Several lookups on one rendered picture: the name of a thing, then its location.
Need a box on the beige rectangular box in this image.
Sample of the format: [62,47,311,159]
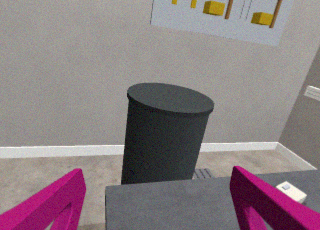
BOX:
[275,181,307,204]

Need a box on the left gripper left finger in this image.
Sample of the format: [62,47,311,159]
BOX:
[0,168,86,230]

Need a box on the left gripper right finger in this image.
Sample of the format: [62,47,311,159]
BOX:
[230,166,320,230]

